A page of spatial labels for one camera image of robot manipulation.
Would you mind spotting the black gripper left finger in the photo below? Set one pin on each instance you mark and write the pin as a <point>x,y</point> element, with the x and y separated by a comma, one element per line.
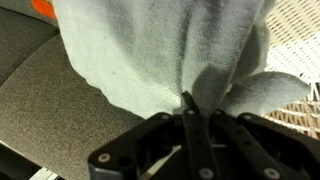
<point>196,143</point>

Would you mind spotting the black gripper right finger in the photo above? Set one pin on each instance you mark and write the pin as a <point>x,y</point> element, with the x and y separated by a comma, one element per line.
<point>253,150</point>

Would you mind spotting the grey fabric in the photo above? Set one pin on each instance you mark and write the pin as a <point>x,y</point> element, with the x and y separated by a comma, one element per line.
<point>150,50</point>

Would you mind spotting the white woven basket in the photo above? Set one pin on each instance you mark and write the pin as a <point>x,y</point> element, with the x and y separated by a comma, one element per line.
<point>293,40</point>

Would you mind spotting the grey sofa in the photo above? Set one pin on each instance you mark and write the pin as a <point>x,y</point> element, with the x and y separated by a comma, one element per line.
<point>50,116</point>

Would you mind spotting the orange blanket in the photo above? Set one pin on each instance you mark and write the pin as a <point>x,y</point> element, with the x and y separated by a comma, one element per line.
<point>45,8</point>

